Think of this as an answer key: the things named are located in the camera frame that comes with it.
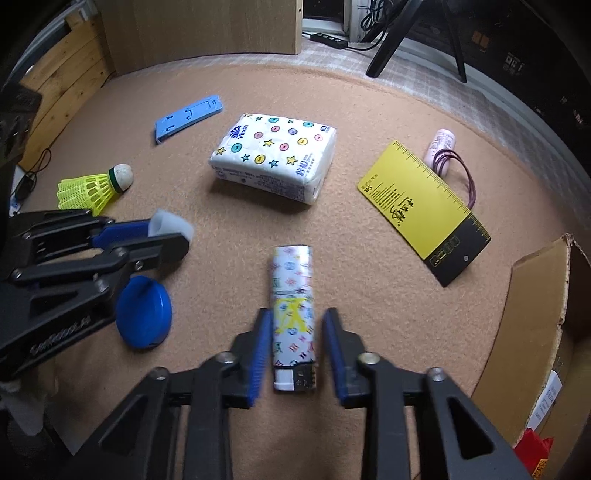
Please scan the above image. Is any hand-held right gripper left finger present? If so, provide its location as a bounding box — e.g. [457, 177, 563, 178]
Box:
[60, 308, 274, 480]

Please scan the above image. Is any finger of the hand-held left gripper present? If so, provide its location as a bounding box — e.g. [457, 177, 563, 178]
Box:
[9, 209, 153, 273]
[11, 233, 191, 296]

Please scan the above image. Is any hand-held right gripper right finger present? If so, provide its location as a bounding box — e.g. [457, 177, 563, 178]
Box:
[322, 308, 532, 480]

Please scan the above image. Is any small white cap piece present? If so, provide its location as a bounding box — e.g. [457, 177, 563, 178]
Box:
[148, 209, 195, 243]

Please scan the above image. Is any yellow shuttlecock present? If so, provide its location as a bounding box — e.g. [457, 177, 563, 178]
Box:
[57, 164, 134, 217]

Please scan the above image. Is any patterned lighter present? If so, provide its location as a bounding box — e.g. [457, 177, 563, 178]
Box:
[269, 244, 319, 394]

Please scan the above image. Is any blue phone stand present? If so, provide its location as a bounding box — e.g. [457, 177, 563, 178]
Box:
[154, 95, 225, 145]

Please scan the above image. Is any cardboard box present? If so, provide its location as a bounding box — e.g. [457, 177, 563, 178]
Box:
[471, 234, 591, 480]

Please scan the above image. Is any red cloth bag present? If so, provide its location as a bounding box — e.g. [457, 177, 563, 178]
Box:
[512, 427, 555, 480]

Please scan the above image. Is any blue round disc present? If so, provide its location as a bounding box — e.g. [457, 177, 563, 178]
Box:
[115, 275, 172, 349]

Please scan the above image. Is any star print tissue pack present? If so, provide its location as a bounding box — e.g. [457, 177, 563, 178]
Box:
[209, 113, 337, 206]

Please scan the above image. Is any wooden slat panel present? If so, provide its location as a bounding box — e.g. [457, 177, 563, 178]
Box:
[18, 11, 116, 171]

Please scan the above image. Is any yellow ruler card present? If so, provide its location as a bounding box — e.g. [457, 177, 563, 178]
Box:
[357, 140, 491, 288]

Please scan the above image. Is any large wooden board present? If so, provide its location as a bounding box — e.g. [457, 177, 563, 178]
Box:
[95, 0, 303, 77]

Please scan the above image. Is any checkered bed sheet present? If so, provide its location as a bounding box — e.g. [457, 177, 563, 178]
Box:
[295, 32, 555, 148]

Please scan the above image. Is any black power strip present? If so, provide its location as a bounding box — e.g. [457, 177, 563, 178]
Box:
[302, 31, 350, 49]

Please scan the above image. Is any thin black cable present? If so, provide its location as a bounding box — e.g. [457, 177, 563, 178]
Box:
[14, 148, 52, 201]

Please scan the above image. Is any black power cable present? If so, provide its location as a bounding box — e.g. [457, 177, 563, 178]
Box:
[346, 0, 398, 49]

